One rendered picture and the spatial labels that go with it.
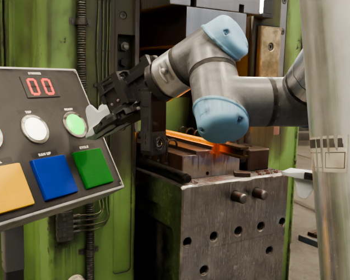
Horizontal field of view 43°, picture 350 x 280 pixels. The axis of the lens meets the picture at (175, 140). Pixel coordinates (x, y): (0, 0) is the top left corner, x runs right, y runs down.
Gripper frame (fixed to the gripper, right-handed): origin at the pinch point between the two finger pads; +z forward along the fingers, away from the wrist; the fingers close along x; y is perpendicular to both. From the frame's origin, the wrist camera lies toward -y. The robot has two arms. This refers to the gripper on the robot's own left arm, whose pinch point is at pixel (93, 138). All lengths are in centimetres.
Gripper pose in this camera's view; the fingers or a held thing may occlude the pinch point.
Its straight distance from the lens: 88.8
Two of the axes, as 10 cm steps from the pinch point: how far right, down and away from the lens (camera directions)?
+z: -7.4, 4.1, 5.3
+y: -4.0, -9.1, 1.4
